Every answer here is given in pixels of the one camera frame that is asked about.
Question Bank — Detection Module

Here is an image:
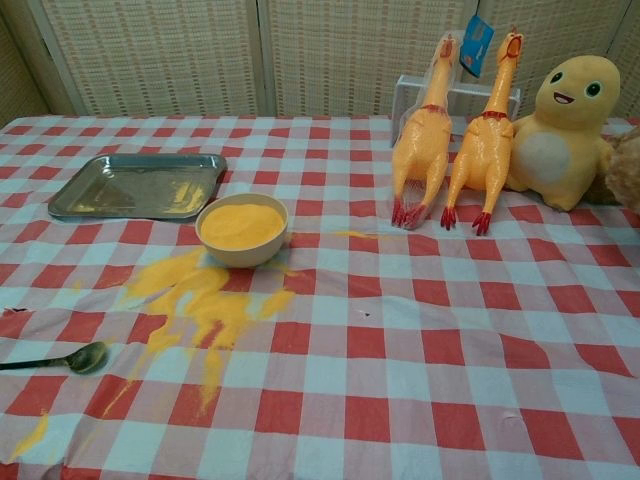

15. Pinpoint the beige woven folding screen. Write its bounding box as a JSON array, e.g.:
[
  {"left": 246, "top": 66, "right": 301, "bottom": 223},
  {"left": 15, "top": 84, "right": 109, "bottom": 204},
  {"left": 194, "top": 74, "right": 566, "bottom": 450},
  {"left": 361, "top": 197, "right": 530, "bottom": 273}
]
[{"left": 0, "top": 0, "right": 640, "bottom": 121}]

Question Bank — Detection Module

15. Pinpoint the yellow plush duck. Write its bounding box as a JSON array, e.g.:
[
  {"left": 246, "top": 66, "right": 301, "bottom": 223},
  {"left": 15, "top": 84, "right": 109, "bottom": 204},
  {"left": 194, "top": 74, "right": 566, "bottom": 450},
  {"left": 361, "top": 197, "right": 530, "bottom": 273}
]
[{"left": 504, "top": 53, "right": 622, "bottom": 211}]

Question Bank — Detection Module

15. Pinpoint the rectangular metal tray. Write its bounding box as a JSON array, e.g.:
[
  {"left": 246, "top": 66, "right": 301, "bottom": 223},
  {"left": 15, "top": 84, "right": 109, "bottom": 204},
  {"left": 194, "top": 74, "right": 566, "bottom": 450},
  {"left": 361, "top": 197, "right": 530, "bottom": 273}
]
[{"left": 47, "top": 153, "right": 229, "bottom": 223}]

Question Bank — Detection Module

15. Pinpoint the red white checkered tablecloth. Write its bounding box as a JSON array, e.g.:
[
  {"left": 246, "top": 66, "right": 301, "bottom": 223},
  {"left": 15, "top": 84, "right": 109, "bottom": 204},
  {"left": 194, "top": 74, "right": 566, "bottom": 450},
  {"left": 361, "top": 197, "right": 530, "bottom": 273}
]
[{"left": 0, "top": 114, "right": 640, "bottom": 480}]

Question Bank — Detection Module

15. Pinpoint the dark metal spoon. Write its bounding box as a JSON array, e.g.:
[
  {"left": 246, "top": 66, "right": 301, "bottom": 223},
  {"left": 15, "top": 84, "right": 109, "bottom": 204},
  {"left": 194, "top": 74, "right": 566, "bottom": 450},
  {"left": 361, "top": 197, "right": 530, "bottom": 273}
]
[{"left": 0, "top": 341, "right": 110, "bottom": 375}]

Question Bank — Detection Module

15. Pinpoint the blue hang tag card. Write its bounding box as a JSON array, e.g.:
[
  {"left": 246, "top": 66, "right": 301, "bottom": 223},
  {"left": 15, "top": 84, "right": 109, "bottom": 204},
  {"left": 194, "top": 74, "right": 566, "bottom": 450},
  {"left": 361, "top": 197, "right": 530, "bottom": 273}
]
[{"left": 458, "top": 13, "right": 496, "bottom": 79}]

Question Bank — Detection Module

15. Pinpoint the beige bowl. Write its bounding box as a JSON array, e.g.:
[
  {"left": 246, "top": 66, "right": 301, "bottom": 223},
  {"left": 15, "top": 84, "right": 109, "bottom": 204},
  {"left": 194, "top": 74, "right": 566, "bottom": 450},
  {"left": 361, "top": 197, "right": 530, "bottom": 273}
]
[{"left": 194, "top": 192, "right": 290, "bottom": 269}]

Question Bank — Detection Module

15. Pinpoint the plastic-wrapped yellow rubber chicken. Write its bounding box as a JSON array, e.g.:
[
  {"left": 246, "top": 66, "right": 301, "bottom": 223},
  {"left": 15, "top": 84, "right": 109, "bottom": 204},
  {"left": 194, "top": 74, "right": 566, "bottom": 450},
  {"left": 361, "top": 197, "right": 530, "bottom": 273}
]
[{"left": 391, "top": 30, "right": 461, "bottom": 231}]

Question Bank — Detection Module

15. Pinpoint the brown teddy bear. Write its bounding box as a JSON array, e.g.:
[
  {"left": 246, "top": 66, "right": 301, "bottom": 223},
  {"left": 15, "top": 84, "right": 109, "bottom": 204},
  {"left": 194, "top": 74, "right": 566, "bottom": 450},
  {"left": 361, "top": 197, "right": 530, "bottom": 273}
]
[{"left": 582, "top": 130, "right": 640, "bottom": 214}]

